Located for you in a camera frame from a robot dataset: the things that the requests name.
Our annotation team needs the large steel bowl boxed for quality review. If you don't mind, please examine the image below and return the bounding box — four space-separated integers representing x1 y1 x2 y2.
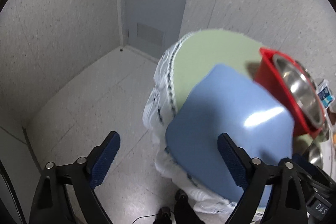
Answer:
272 53 325 128

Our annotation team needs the blue plastic plate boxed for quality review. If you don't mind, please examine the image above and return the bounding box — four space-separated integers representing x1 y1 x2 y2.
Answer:
165 64 294 202

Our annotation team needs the steel bowl bottom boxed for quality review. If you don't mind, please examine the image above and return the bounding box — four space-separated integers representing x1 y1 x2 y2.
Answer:
305 143 323 169

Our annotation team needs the blue white tissue pack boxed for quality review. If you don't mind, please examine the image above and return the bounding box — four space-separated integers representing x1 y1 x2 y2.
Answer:
317 79 335 109

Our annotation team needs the red plastic tray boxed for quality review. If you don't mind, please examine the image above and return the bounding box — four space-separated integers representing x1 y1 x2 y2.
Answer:
253 47 322 139

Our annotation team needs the white patterned tablecloth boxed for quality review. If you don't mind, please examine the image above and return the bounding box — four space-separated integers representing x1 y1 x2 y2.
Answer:
142 29 245 216

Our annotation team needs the green table mat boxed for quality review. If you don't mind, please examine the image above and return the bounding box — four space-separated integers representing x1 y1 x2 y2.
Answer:
171 29 322 217

